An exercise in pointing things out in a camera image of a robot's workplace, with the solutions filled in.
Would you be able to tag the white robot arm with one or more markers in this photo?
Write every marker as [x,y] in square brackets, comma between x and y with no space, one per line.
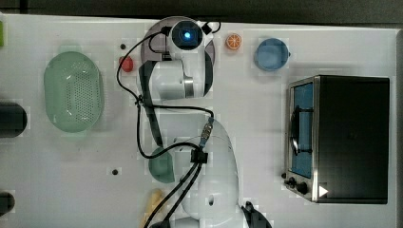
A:
[200,155]

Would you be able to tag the purple round plate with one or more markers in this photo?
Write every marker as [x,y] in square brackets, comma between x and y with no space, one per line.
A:
[155,49]

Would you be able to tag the green cup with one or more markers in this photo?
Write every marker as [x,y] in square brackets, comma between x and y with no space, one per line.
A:
[161,168]

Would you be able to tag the orange slice toy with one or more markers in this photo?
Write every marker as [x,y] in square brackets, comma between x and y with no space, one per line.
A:
[233,41]

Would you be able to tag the large red toy strawberry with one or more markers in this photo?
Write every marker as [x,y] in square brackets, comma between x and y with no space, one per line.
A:
[126,63]

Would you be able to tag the blue cup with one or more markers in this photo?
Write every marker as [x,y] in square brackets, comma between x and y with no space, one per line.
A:
[271,54]

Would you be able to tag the yellow toy banana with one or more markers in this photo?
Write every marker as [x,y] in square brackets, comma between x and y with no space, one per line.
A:
[153,201]

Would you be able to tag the green perforated colander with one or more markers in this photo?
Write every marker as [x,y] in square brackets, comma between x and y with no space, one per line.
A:
[74,94]

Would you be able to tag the silver black toaster oven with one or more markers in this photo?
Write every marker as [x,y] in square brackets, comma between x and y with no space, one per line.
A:
[338,139]

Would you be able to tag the black frying pan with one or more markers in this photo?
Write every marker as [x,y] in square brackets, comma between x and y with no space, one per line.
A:
[13,120]

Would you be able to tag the grey object at edge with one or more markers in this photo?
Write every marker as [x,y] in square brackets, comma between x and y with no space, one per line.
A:
[7,203]

